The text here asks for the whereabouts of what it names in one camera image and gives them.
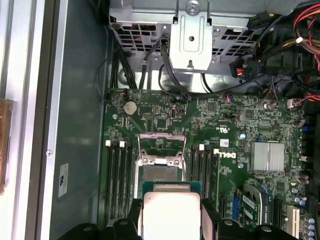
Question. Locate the black expansion slot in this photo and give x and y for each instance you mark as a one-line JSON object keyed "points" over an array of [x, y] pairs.
{"points": [[278, 210]]}

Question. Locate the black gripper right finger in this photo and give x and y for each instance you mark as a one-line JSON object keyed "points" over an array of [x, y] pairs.
{"points": [[250, 233]]}

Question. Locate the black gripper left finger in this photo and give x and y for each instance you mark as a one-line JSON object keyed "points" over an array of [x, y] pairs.
{"points": [[82, 232]]}

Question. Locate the black PC case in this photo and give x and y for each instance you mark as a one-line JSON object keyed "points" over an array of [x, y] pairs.
{"points": [[80, 75]]}

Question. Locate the silver coin battery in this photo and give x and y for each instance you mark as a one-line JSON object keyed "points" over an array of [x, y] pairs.
{"points": [[130, 108]]}

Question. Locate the metal locking lever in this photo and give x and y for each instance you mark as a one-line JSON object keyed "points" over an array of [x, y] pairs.
{"points": [[136, 180], [186, 160]]}

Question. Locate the CPU socket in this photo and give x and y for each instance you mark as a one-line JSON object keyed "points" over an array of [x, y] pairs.
{"points": [[160, 172]]}

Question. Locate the white expansion slot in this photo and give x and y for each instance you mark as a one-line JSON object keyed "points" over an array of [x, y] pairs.
{"points": [[293, 222]]}

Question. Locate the metal socket cover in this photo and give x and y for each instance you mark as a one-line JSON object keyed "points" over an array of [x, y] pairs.
{"points": [[162, 136]]}

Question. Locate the silver drive cage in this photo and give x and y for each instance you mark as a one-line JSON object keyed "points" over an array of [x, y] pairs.
{"points": [[180, 57]]}

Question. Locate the black RAM slot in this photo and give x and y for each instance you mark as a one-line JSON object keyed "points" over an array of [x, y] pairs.
{"points": [[109, 175], [207, 172], [122, 175], [202, 167], [195, 165], [129, 175], [115, 175]]}

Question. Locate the black graphics card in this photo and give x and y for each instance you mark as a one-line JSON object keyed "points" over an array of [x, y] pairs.
{"points": [[252, 207]]}

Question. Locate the green motherboard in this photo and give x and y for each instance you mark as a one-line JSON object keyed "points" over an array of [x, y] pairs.
{"points": [[225, 120]]}

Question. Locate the silver chipset heatsink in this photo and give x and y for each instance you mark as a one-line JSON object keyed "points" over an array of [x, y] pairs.
{"points": [[260, 157]]}

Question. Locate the silver CPU green edge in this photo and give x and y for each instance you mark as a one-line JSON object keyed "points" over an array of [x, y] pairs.
{"points": [[171, 212]]}

